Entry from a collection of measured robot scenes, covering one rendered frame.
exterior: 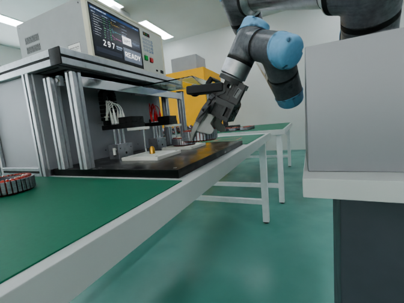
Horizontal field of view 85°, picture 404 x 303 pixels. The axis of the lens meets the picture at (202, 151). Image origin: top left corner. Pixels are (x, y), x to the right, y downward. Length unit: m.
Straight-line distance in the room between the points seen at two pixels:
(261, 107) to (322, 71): 5.53
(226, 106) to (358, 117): 0.30
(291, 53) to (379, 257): 0.47
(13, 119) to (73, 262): 0.76
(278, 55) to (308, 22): 5.77
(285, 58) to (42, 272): 0.54
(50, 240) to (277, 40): 0.53
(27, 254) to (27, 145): 0.65
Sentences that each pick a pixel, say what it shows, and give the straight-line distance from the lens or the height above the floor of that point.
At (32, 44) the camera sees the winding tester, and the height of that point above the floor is 1.23.
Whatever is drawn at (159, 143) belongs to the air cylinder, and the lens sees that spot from 1.06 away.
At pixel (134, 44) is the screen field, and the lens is 1.05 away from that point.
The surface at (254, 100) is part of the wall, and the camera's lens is 6.08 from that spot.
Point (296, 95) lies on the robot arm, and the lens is 0.66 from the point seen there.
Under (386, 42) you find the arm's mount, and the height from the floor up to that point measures 0.99.
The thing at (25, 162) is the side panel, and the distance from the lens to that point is 0.98.
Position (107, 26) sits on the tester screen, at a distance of 0.97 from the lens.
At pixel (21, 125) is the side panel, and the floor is 0.92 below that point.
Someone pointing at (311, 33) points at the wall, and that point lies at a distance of 6.23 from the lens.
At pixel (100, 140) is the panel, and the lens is 0.98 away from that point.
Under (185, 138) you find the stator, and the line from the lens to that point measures 0.66.
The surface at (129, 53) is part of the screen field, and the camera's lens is 1.01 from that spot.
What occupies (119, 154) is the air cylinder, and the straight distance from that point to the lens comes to 0.87.
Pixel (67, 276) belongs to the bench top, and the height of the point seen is 0.73.
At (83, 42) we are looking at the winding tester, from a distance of 0.91.
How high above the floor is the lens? 0.87
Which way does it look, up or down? 7 degrees down
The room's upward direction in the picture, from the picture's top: 5 degrees counter-clockwise
